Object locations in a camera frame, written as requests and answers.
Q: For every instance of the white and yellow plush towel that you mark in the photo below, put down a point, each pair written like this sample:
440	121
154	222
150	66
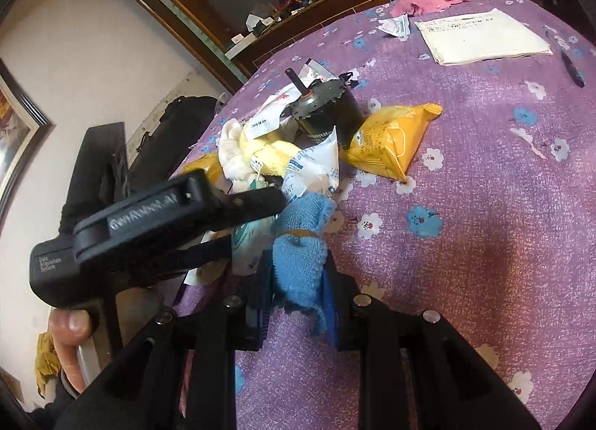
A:
246	162

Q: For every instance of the green white tissue pack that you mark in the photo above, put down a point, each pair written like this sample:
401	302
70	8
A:
249	241

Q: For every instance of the white red-striped packet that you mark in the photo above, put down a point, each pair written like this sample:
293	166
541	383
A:
268	117

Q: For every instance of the purple floral tablecloth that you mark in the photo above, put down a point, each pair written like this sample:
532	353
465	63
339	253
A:
495	225

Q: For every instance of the yellow snack bag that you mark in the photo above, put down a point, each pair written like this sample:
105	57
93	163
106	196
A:
389	138

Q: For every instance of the white paper sheets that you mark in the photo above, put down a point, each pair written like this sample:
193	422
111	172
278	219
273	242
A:
467	38

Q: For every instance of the black pen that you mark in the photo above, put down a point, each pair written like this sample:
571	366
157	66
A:
570	67

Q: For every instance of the blue towel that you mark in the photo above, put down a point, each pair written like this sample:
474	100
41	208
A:
299	255

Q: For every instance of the framed wall painting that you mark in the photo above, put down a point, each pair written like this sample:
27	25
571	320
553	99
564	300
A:
23	128

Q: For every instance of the person's left hand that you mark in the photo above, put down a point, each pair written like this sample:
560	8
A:
70	329

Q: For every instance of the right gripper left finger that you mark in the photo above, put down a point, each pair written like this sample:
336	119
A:
259	302

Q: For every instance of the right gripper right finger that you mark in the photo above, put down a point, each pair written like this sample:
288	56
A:
337	302

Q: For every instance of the black electric motor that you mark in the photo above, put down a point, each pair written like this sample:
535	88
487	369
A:
323	107

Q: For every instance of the small crumpled white packet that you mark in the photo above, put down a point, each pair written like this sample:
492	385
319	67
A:
395	26

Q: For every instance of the pink cloth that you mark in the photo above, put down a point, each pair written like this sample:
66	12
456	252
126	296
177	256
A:
421	7

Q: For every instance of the white blue-print packet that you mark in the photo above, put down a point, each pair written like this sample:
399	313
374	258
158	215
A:
314	169

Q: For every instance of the black leather sofa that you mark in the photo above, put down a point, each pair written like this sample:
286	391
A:
160	152

